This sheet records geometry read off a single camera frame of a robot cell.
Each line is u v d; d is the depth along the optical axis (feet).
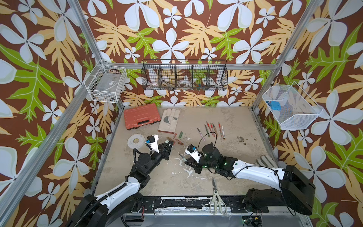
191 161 2.36
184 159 2.51
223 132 3.42
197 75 3.23
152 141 2.22
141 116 3.57
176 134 3.42
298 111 2.56
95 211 1.34
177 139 3.32
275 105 2.83
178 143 3.24
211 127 3.53
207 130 3.44
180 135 3.35
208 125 3.55
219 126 3.54
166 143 2.42
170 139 3.33
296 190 1.36
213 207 2.44
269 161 2.93
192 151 2.22
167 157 2.29
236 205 2.45
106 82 2.83
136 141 3.24
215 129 3.48
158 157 2.27
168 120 3.64
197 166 2.24
